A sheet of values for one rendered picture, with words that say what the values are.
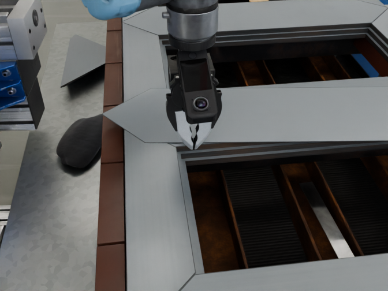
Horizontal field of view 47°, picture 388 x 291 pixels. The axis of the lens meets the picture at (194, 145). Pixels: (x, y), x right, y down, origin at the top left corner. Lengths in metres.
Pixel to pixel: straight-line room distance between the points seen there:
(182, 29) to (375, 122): 0.43
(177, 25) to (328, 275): 0.39
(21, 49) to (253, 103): 0.48
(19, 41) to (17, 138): 1.39
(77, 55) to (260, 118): 0.69
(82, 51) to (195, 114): 0.82
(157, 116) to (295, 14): 0.59
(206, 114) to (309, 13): 0.74
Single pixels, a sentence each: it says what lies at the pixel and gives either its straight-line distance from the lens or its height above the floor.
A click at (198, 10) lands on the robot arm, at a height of 1.11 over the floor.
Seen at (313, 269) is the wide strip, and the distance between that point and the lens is 0.63.
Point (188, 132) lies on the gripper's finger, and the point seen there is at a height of 0.89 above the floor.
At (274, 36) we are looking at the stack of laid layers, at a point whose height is 0.83.
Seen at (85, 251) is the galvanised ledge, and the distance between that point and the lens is 0.87.
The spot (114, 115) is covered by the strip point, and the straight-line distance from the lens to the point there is 0.88.
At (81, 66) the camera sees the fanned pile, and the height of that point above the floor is 0.72.
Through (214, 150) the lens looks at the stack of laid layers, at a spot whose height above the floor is 0.84.
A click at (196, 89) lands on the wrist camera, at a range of 0.66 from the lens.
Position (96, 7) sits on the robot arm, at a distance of 0.57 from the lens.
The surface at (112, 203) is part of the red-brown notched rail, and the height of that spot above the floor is 0.83.
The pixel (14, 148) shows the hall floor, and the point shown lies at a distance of 2.29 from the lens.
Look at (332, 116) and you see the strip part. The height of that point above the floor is 0.85.
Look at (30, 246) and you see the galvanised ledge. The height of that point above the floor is 0.68.
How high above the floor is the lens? 1.35
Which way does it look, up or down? 39 degrees down
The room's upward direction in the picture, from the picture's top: straight up
